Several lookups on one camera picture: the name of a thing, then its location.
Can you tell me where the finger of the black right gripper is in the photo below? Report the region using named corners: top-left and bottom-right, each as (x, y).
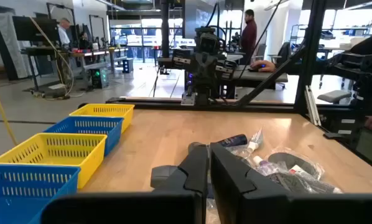
top-left (194, 62), bottom-right (207, 83)
top-left (206, 62), bottom-right (218, 83)

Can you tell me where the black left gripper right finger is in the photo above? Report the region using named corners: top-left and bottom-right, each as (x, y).
top-left (210, 142), bottom-right (372, 224)

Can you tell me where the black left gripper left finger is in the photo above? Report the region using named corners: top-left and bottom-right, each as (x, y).
top-left (42, 144), bottom-right (209, 224)

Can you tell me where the dark grey toiletry container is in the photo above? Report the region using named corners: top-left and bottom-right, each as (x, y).
top-left (151, 142), bottom-right (202, 189)

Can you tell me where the clear bottle with white cap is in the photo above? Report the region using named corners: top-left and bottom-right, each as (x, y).
top-left (253, 155), bottom-right (282, 175)

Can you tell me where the small bottle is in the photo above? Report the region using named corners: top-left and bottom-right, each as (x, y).
top-left (226, 127), bottom-right (264, 159)

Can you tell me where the dark blue toiletry bottle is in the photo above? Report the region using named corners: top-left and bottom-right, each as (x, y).
top-left (218, 134), bottom-right (248, 147)

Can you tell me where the black oval item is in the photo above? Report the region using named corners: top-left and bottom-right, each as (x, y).
top-left (266, 147), bottom-right (325, 180)

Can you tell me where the black box with white stripes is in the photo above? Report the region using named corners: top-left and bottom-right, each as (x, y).
top-left (215, 58), bottom-right (238, 82)
top-left (172, 48), bottom-right (193, 71)

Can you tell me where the person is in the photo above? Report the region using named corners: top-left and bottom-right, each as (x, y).
top-left (78, 30), bottom-right (92, 50)
top-left (57, 17), bottom-right (72, 47)
top-left (250, 9), bottom-right (372, 170)
top-left (240, 9), bottom-right (258, 65)

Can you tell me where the grey office desk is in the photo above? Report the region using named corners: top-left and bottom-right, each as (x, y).
top-left (232, 64), bottom-right (289, 91)

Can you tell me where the black round pillar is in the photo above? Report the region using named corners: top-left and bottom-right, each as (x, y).
top-left (160, 0), bottom-right (171, 60)

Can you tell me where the small black computer tower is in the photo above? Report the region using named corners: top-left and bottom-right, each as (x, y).
top-left (122, 58), bottom-right (134, 74)

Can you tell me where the black office chair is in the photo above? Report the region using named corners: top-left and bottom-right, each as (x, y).
top-left (268, 42), bottom-right (292, 66)

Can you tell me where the yellow plastic basket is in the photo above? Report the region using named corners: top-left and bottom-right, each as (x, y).
top-left (0, 133), bottom-right (108, 189)
top-left (69, 103), bottom-right (135, 134)

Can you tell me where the blue plastic basket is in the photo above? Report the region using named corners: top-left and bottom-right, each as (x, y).
top-left (42, 116), bottom-right (124, 157)
top-left (0, 164), bottom-right (81, 224)

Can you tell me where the computer tower with green light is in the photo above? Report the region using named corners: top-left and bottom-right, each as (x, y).
top-left (90, 67), bottom-right (109, 90)

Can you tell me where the long workbench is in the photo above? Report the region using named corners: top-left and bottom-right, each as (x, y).
top-left (20, 46), bottom-right (129, 93)

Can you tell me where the black box with white labels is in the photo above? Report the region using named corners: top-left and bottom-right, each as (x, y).
top-left (319, 107), bottom-right (363, 139)

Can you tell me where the grey padded stool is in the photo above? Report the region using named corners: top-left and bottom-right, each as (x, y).
top-left (317, 90), bottom-right (352, 105)

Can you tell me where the black monitor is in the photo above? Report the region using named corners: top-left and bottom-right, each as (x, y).
top-left (12, 16), bottom-right (60, 42)

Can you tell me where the grey fabric backdrop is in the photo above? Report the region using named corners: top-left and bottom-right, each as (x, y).
top-left (0, 12), bottom-right (30, 80)

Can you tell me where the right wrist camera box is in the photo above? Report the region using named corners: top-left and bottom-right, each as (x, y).
top-left (197, 27), bottom-right (220, 50)

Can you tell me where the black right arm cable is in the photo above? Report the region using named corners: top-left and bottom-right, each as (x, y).
top-left (204, 2), bottom-right (228, 41)

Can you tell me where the silver aluminium bracket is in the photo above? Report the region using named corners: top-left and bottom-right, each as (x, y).
top-left (304, 85), bottom-right (322, 127)

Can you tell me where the tan hanging cable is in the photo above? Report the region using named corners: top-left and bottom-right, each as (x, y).
top-left (29, 16), bottom-right (75, 98)

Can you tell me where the yellow hanging cable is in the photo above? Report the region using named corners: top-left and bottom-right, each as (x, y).
top-left (0, 70), bottom-right (18, 146)

